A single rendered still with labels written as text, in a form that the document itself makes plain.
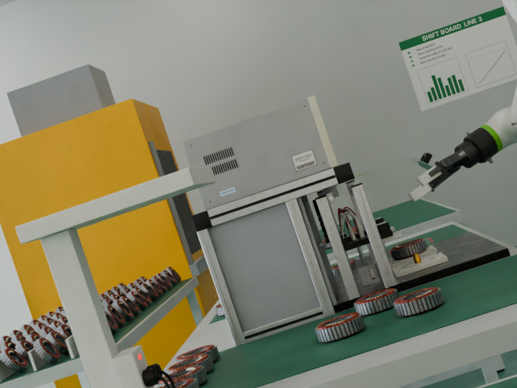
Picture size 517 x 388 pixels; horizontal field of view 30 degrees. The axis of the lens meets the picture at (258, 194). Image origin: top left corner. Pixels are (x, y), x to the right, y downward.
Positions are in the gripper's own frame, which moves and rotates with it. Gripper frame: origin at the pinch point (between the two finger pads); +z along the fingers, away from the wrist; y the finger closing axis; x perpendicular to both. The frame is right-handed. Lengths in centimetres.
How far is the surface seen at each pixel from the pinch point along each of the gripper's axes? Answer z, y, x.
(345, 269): 35.7, -15.3, -9.3
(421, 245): 3.8, 18.4, -11.7
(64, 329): 109, 126, 57
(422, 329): 44, -71, -36
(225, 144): 41, -13, 39
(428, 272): 18.1, -15.4, -22.9
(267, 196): 42, -22, 17
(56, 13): -16, 463, 379
